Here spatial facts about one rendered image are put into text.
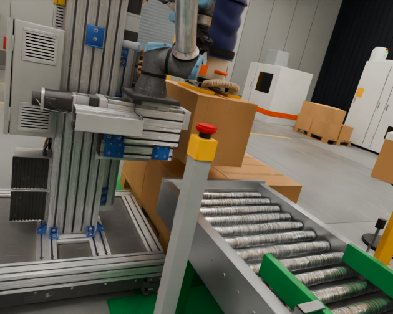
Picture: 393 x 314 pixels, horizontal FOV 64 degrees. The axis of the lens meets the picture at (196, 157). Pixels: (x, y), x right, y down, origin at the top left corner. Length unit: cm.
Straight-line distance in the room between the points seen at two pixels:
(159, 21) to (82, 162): 1014
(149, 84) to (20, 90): 53
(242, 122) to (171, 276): 103
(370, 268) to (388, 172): 171
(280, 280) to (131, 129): 79
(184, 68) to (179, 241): 72
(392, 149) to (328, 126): 574
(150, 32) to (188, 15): 1020
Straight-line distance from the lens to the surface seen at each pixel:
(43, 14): 1111
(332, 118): 876
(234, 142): 188
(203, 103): 171
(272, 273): 116
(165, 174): 203
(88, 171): 168
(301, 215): 177
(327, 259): 153
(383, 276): 145
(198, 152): 97
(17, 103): 153
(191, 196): 103
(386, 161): 308
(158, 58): 142
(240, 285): 113
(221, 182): 184
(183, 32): 130
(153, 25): 1151
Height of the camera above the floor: 121
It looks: 16 degrees down
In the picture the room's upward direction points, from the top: 13 degrees clockwise
